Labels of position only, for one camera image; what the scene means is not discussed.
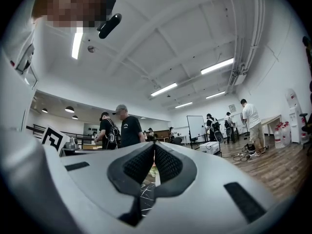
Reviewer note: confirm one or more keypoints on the framed wall notice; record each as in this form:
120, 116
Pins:
232, 108

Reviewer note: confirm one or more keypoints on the white ceiling pipes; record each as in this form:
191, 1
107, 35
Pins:
251, 33

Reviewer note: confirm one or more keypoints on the white water dispenser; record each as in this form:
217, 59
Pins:
294, 121

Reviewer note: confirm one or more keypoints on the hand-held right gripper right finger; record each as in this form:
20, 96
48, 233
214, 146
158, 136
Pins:
209, 177

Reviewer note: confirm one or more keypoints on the round ceiling smoke detector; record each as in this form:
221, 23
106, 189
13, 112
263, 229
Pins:
91, 49

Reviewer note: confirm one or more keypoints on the white rolling whiteboard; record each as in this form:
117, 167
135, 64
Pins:
195, 127

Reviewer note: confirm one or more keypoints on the ceiling tube light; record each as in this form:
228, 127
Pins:
183, 104
215, 94
77, 43
163, 89
217, 66

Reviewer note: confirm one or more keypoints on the black head-worn camera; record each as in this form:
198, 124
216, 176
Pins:
109, 26

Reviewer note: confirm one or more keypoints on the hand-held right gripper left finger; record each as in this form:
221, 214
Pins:
92, 179

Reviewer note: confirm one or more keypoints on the group of clear water jugs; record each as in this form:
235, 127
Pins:
281, 135

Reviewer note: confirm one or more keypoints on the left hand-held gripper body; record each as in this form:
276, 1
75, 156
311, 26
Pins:
57, 140

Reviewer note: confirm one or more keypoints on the light wooden table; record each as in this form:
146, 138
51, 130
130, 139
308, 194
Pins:
271, 121

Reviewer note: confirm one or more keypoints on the black office chair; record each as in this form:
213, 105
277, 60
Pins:
306, 128

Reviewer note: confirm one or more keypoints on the white box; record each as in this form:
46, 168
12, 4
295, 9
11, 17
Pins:
210, 147

